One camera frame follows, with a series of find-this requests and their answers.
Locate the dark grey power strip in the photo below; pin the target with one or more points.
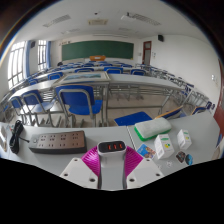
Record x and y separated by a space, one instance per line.
56 142

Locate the blue round sticker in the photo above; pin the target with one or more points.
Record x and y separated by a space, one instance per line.
189 160

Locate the colourful picture card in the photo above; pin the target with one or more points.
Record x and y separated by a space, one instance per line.
146 151

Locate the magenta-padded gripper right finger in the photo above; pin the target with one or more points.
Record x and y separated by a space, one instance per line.
143 170

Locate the group of blue chairs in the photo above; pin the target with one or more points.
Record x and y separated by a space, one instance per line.
113 70

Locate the tall window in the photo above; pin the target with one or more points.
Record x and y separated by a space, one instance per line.
42 55
16 63

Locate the brown door with window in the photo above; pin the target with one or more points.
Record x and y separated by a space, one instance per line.
147 55

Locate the framed picture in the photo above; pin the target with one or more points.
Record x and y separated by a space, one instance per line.
84 77

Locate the reddish brown door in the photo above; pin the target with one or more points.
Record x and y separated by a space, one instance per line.
220 120

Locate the rows of grey desks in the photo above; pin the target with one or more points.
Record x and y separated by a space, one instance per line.
140 80

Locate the white charger block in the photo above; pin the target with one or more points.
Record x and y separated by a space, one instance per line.
111 166

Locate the white carton with green print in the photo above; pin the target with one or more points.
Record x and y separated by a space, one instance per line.
184 139
164 146

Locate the white box with green lid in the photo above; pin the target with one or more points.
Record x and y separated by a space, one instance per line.
153 127

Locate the black wall speaker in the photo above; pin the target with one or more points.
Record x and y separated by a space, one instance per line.
160 38
33 44

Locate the dark round sticker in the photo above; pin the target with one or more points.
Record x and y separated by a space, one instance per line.
180 157

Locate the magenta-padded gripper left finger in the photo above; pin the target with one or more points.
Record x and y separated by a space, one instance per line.
80 171

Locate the small white box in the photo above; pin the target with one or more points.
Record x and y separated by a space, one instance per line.
2 132
4 145

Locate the green chalkboard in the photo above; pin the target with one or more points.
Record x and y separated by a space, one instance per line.
98 50

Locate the orange lectern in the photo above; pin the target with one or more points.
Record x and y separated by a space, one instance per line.
97 58

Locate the ceiling light panels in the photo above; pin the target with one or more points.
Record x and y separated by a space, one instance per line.
56 20

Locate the blue curtain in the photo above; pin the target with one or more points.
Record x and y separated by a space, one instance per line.
28 58
48 55

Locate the white ceiling projector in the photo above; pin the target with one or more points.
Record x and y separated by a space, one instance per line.
127 17

